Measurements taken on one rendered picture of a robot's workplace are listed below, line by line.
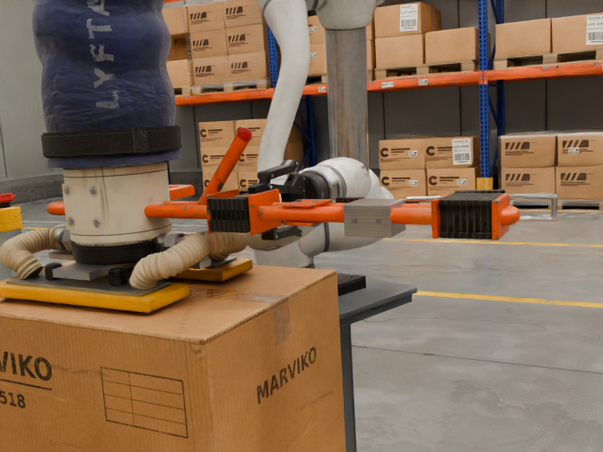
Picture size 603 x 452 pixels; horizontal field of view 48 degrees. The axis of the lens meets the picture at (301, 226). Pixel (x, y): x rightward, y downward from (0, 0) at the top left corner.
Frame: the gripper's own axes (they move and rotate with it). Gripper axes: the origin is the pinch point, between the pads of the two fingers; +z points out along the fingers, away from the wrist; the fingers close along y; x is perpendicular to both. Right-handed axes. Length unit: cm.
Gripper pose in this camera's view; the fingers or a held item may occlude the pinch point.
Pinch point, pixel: (251, 211)
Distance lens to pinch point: 103.6
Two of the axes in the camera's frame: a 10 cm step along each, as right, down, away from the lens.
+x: -8.9, -0.2, 4.6
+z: -4.5, 1.8, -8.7
